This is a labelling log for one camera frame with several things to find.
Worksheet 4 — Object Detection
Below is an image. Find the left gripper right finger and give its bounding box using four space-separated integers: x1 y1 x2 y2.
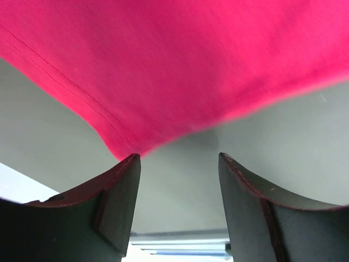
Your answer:
218 153 348 262

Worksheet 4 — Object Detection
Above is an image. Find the magenta t shirt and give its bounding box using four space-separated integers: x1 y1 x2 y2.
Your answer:
1 1 348 159

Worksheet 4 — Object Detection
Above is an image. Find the aluminium frame rail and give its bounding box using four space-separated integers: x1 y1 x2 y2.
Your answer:
130 229 233 261

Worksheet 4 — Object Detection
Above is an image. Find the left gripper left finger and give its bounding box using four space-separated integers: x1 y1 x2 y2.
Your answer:
1 154 141 261

